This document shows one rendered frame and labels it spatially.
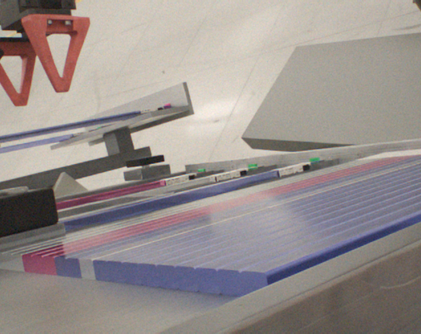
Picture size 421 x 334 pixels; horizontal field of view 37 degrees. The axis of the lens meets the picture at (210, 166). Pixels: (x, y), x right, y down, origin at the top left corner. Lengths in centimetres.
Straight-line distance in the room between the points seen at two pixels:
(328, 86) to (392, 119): 19
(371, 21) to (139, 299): 218
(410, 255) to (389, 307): 2
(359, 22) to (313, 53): 117
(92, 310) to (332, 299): 11
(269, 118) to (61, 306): 97
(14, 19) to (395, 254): 51
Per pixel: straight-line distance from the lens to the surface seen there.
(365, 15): 248
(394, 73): 112
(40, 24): 65
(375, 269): 24
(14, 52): 77
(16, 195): 49
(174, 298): 28
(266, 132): 122
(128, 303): 29
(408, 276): 26
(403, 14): 235
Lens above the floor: 126
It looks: 31 degrees down
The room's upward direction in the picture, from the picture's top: 48 degrees counter-clockwise
